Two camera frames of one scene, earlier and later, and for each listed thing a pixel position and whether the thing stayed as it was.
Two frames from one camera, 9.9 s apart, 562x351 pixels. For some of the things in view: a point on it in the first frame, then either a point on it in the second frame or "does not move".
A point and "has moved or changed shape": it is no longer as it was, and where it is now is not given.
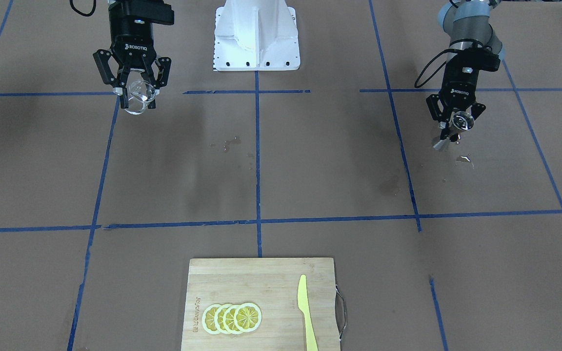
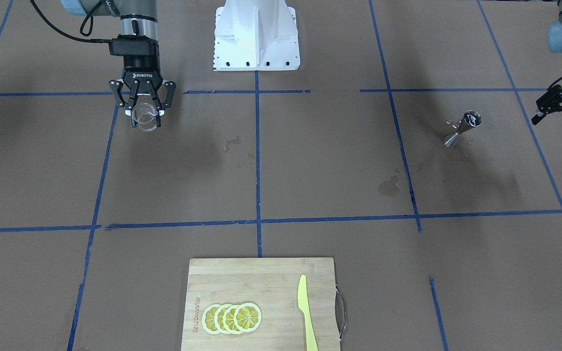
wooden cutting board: (271, 283) does not move
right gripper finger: (161, 81) to (170, 87)
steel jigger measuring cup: (462, 121) has moved or changed shape
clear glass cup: (140, 93) has moved or changed shape
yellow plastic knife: (302, 302) does not move
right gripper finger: (119, 83) to (115, 85)
